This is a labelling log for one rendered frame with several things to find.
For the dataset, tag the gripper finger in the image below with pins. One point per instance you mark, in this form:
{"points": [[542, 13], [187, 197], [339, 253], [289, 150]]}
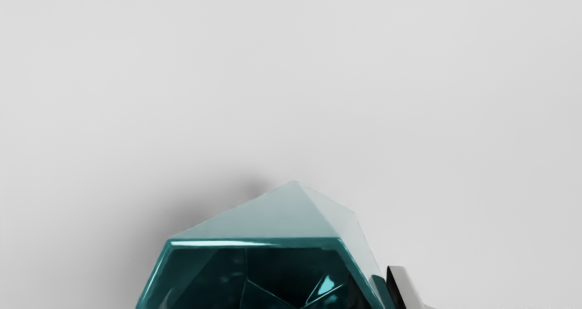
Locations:
{"points": [[402, 286]]}

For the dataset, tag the teal faceted mug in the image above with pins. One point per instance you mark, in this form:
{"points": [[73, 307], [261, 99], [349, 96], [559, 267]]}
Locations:
{"points": [[273, 218]]}

